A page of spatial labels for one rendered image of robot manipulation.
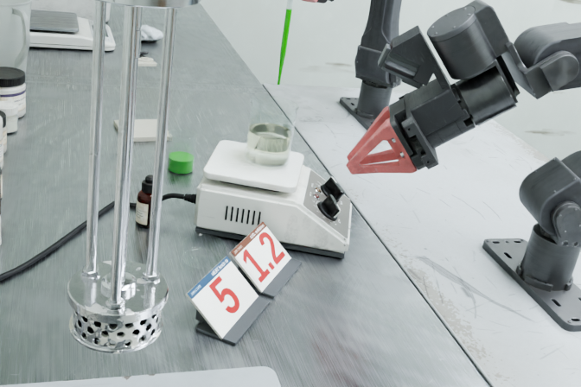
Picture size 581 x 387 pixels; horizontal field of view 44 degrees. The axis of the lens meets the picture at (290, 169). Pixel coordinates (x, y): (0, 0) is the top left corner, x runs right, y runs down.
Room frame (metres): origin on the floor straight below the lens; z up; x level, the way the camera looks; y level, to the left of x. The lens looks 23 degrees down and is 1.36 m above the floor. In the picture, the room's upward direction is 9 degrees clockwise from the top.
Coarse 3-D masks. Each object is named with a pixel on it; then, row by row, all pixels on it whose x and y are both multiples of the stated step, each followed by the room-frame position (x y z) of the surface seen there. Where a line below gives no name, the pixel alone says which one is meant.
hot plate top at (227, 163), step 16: (224, 144) 0.91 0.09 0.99; (240, 144) 0.92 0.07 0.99; (208, 160) 0.85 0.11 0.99; (224, 160) 0.86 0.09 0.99; (240, 160) 0.87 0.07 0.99; (208, 176) 0.81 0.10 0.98; (224, 176) 0.81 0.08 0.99; (240, 176) 0.81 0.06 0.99; (256, 176) 0.82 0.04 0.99; (272, 176) 0.83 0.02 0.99; (288, 176) 0.84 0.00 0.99; (288, 192) 0.81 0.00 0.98
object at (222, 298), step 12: (228, 264) 0.69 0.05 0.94; (216, 276) 0.66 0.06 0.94; (228, 276) 0.67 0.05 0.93; (240, 276) 0.69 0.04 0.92; (204, 288) 0.64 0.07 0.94; (216, 288) 0.65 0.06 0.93; (228, 288) 0.66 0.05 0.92; (240, 288) 0.67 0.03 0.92; (204, 300) 0.62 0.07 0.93; (216, 300) 0.63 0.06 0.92; (228, 300) 0.65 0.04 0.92; (240, 300) 0.66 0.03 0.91; (216, 312) 0.62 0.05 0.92; (228, 312) 0.63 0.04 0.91; (216, 324) 0.61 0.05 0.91
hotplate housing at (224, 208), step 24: (216, 192) 0.81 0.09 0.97; (240, 192) 0.81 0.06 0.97; (264, 192) 0.82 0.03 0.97; (216, 216) 0.81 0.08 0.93; (240, 216) 0.80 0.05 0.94; (264, 216) 0.80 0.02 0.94; (288, 216) 0.80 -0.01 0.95; (312, 216) 0.80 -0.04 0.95; (288, 240) 0.80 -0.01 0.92; (312, 240) 0.80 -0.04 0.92; (336, 240) 0.80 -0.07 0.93
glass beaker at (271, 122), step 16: (272, 96) 0.91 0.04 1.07; (256, 112) 0.86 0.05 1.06; (272, 112) 0.91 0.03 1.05; (288, 112) 0.85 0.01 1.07; (256, 128) 0.85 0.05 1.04; (272, 128) 0.85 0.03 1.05; (288, 128) 0.86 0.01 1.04; (256, 144) 0.85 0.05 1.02; (272, 144) 0.85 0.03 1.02; (288, 144) 0.86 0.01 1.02; (256, 160) 0.85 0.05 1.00; (272, 160) 0.85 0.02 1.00; (288, 160) 0.87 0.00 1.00
